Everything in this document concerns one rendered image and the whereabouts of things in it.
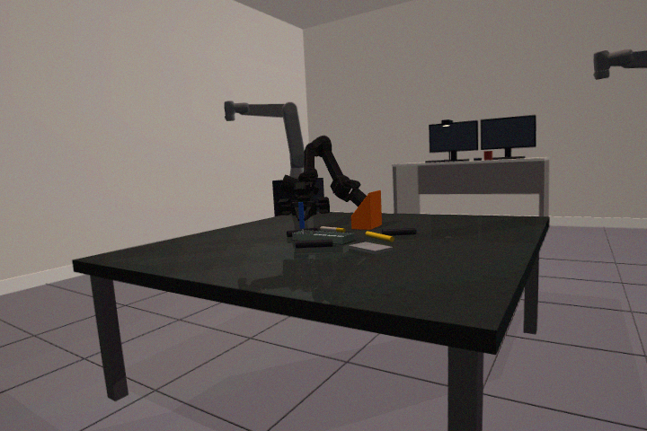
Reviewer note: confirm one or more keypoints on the yellow cylinder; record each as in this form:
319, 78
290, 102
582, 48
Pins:
380, 236

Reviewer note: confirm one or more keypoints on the cream cylinder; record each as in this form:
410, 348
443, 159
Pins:
332, 229

